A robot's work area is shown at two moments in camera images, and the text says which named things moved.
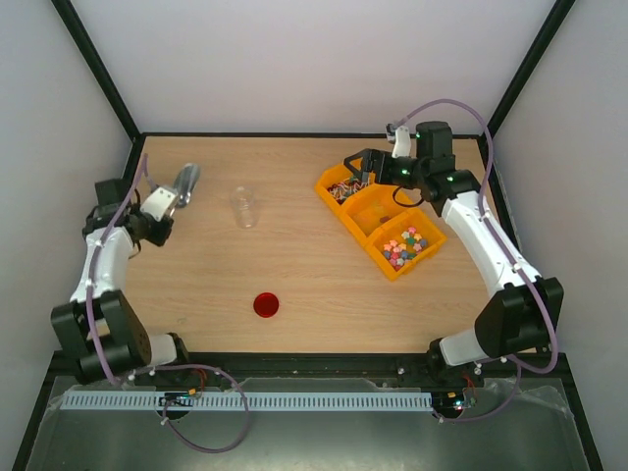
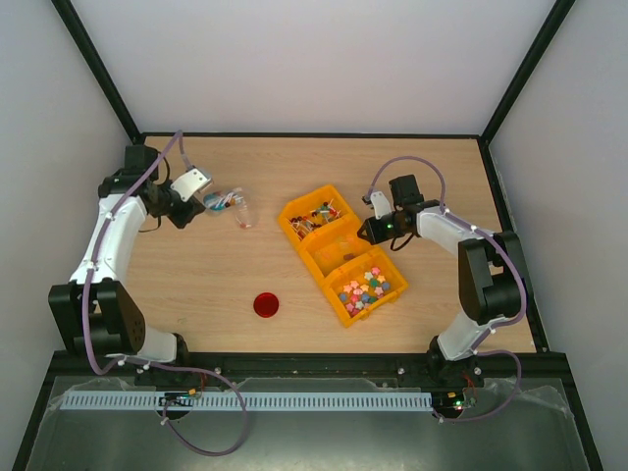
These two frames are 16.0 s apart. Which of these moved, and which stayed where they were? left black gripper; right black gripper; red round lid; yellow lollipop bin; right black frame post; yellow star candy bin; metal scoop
Moved: metal scoop; left black gripper; yellow lollipop bin; right black gripper; yellow star candy bin
Stayed: right black frame post; red round lid
